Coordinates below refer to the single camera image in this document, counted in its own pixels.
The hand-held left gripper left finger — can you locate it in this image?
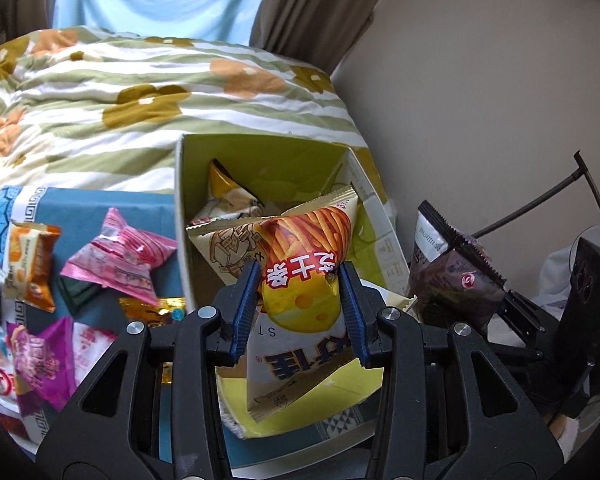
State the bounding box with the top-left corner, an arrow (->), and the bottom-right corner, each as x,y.
35,261 -> 262,480

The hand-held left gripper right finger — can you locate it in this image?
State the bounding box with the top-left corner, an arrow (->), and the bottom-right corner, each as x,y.
339,261 -> 567,480

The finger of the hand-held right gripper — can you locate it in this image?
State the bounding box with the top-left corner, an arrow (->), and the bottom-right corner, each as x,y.
499,289 -> 551,357

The yellow fries snack packet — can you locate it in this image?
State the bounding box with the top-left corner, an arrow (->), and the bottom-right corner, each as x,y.
245,205 -> 387,423

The dark purple snack packet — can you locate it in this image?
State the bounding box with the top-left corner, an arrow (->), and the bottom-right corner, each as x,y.
409,200 -> 507,333

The gold chocolate snack packet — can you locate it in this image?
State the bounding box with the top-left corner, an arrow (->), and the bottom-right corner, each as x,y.
119,296 -> 189,332

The pale pink snack packet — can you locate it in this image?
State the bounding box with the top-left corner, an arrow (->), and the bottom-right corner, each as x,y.
60,207 -> 179,307

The white cloth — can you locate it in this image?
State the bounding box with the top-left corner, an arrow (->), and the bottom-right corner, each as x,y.
537,254 -> 577,313

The cream cartoon snack packet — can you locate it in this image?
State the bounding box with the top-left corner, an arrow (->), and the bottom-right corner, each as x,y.
186,185 -> 359,288

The cream yellow snack packet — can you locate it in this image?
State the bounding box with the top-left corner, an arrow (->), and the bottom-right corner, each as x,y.
189,160 -> 267,227

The dark green small packet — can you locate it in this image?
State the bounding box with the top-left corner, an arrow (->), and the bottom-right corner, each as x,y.
55,277 -> 107,319

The teal patterned mat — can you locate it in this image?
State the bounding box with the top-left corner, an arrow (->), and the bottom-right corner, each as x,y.
0,185 -> 381,467

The magenta snack packet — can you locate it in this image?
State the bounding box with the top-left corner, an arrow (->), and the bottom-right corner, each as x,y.
7,316 -> 122,412

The floral striped blanket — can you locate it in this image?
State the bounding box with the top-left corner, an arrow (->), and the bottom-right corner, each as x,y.
0,27 -> 397,222

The orange snack packet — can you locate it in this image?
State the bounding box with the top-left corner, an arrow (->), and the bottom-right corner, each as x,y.
2,222 -> 62,314

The black curved cable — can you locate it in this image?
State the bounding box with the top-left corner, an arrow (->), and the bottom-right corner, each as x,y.
471,151 -> 600,239

